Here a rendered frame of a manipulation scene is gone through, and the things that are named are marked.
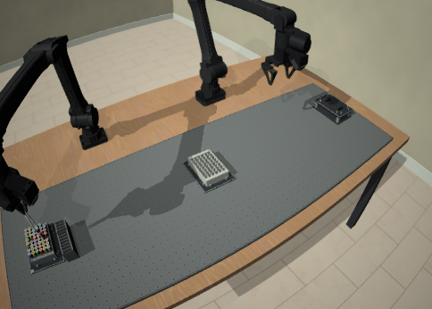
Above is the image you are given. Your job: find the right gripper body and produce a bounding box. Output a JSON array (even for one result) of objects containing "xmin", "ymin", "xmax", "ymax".
[{"xmin": 0, "ymin": 171, "xmax": 21, "ymax": 212}]

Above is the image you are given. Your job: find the white grid rack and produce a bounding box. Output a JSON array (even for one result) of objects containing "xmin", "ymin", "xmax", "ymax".
[{"xmin": 188, "ymin": 149, "xmax": 228, "ymax": 187}]

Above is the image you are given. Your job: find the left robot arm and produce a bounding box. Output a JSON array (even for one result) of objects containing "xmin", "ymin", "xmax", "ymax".
[{"xmin": 187, "ymin": 0, "xmax": 312, "ymax": 102}]

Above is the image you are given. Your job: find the grey curved work surface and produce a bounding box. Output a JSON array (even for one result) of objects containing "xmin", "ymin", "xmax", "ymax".
[{"xmin": 0, "ymin": 83, "xmax": 393, "ymax": 309}]

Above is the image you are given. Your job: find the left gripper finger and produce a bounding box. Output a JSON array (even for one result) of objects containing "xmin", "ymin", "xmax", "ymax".
[
  {"xmin": 261, "ymin": 65, "xmax": 278, "ymax": 85},
  {"xmin": 285, "ymin": 66, "xmax": 295, "ymax": 79}
]

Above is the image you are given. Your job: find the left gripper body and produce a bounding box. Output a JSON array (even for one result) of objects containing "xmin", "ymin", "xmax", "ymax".
[{"xmin": 262, "ymin": 44, "xmax": 293, "ymax": 70}]

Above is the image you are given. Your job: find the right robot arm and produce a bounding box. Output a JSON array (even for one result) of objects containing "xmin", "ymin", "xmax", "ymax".
[{"xmin": 0, "ymin": 35, "xmax": 108, "ymax": 207}]

